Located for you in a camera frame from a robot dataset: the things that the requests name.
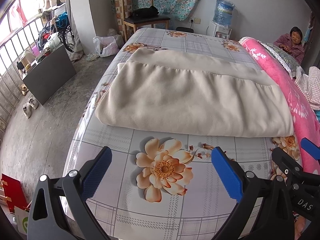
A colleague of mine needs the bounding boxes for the cream zip jacket black trim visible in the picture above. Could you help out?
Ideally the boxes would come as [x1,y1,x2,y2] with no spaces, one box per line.
[95,48,294,138]

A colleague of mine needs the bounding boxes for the person in pink clothes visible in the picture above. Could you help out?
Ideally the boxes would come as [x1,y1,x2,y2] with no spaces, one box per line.
[273,27,305,64]

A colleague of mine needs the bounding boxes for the person's right hand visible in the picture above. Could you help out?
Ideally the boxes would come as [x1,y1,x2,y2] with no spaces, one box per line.
[295,215,311,240]

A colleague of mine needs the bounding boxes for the pink floral fleece blanket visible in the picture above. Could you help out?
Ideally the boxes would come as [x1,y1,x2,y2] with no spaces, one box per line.
[239,37,319,174]

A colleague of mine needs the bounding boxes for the red box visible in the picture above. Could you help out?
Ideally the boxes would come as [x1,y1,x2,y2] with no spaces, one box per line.
[1,174,28,212]

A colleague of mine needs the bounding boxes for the bed with floral sheet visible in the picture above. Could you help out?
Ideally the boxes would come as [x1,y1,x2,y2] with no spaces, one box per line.
[64,28,295,239]

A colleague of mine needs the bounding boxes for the white shoe left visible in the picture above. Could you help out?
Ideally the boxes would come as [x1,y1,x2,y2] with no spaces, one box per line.
[22,102,31,119]

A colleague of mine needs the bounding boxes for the white shoe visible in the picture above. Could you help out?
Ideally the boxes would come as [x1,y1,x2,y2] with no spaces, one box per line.
[28,97,39,110]
[22,102,31,119]

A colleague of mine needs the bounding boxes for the white shoe right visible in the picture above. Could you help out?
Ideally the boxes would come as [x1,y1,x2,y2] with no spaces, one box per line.
[28,97,39,110]

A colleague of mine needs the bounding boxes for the pink checkered cloth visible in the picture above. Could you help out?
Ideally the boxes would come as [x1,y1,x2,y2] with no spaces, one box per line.
[295,66,320,111]

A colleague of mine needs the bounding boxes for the dark grey low cabinet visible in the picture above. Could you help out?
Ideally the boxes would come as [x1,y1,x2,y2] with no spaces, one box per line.
[22,45,76,105]

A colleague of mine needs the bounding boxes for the lace trimmed grey pillow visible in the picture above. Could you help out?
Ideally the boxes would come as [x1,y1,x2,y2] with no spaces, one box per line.
[259,41,300,78]

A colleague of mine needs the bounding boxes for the metal balcony railing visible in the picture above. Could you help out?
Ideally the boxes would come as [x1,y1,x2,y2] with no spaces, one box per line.
[1,14,46,132]

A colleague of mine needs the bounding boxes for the white plastic bag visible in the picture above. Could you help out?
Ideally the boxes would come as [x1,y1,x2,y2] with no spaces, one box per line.
[93,29,124,57]

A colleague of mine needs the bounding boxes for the water dispenser with bottle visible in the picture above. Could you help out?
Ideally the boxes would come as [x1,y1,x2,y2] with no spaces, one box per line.
[207,0,235,39]

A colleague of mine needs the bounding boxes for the wheelchair with blue bag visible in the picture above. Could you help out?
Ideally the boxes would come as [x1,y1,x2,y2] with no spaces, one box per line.
[36,12,75,53]

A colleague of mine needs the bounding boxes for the black waste bin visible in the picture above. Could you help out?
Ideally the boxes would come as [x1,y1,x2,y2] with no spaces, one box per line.
[176,27,194,33]

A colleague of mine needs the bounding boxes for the wooden chair dark seat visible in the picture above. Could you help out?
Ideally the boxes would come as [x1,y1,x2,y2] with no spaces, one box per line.
[116,0,170,42]

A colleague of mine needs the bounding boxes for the black bag on chair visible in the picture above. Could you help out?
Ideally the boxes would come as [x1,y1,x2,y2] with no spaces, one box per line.
[129,5,159,20]

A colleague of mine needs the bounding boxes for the wall power socket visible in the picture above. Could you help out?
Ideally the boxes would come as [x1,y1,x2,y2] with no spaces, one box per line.
[188,17,201,24]

